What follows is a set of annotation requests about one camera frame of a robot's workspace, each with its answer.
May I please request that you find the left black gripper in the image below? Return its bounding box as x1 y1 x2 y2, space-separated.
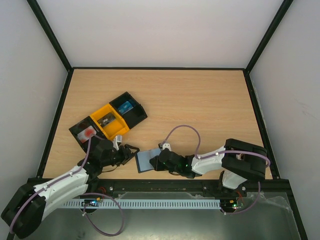
101 144 140 168

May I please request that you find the navy blue card holder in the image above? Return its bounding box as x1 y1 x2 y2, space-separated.
135 148 161 173

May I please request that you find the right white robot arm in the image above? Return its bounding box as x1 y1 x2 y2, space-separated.
149 138 271 196

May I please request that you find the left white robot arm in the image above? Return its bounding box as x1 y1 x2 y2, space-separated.
0 135 140 239

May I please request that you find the blue card in bin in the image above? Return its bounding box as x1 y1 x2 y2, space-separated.
117 100 136 115

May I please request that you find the black vip card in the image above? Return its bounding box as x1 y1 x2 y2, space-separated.
97 112 116 128

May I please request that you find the white red card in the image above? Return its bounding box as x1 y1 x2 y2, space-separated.
77 125 97 143

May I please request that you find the yellow bin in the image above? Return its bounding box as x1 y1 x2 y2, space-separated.
89 103 130 140

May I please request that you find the black bin right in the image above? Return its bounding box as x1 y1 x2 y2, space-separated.
109 91 148 129

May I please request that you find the black bin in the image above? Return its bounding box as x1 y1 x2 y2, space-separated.
69 116 107 152
109 91 148 129

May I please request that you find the black bin left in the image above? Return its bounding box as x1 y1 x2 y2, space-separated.
69 116 107 152

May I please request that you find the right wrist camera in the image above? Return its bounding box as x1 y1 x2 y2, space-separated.
158 143 172 151

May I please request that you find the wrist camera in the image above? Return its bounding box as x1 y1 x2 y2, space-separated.
158 143 172 151
112 135 123 151

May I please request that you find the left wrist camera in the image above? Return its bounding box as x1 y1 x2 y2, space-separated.
112 135 123 151

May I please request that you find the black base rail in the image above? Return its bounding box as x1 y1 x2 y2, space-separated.
86 179 227 199

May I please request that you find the black enclosure frame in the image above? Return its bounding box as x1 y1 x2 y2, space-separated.
0 0 320 240

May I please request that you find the light blue cable duct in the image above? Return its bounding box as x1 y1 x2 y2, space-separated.
60 199 221 210

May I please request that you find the loose purple cable loop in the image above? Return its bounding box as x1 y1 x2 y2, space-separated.
81 191 125 237

